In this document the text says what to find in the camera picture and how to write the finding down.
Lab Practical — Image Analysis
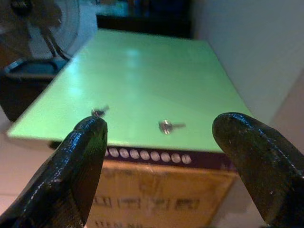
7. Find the light green table board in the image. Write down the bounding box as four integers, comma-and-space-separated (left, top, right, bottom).
6, 28, 252, 154

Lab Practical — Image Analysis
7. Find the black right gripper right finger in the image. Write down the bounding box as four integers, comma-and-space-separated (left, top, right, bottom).
211, 112, 304, 228

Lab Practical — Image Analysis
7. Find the black standing fan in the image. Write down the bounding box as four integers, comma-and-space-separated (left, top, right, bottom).
0, 0, 80, 62

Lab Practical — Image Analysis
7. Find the black storage bin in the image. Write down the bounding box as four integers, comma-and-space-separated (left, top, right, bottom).
0, 58, 71, 122

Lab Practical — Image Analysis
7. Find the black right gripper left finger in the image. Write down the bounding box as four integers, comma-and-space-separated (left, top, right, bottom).
0, 116, 109, 228

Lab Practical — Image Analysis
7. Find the silver key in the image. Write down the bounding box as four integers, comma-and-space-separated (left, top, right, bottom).
158, 119, 187, 135

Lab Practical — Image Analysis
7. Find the printed cardboard box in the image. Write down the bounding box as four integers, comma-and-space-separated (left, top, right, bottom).
51, 141, 239, 228

